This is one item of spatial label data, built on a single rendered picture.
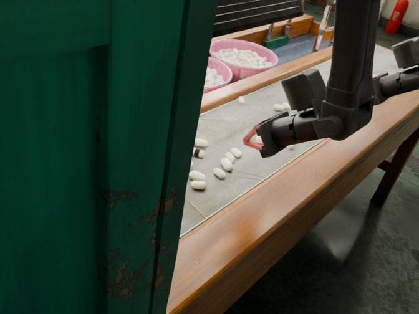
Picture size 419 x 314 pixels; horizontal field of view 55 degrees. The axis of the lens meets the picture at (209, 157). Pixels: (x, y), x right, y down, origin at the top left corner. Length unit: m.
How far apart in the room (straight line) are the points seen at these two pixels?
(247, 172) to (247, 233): 0.23
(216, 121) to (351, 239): 1.12
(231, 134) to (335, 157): 0.28
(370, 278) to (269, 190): 1.11
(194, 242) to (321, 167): 0.43
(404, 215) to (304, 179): 1.45
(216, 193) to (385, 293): 1.18
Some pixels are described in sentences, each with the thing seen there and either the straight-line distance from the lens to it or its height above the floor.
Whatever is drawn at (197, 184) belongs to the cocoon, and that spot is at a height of 0.76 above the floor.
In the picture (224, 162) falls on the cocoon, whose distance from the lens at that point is 0.98.
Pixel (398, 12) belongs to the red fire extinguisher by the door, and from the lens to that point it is 5.51.
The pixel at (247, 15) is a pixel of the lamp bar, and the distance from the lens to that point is 0.96.
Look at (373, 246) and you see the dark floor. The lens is 2.11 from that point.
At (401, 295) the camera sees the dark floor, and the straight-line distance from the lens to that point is 1.97.
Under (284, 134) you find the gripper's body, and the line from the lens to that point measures 0.79.
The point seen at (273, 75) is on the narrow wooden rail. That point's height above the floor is 0.76.
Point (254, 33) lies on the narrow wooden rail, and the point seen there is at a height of 0.76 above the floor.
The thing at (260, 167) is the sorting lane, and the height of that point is 0.74.
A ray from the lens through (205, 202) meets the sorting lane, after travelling 0.88.
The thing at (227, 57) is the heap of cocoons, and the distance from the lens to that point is 1.60.
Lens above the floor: 1.33
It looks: 36 degrees down
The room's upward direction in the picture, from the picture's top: 11 degrees clockwise
